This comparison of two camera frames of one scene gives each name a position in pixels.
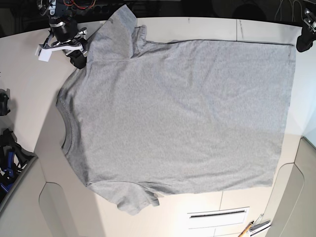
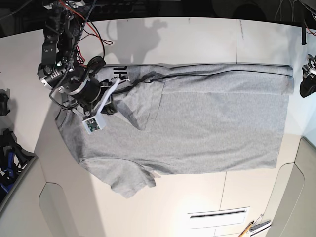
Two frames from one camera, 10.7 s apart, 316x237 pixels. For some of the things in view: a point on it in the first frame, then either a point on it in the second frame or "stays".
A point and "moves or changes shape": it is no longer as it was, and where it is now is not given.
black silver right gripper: [67, 34] → [84, 91]
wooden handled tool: [249, 226] stays
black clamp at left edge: [5, 96] stays
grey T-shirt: [141, 118] moves or changes shape
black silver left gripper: [304, 41] → [308, 86]
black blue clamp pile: [14, 157] stays
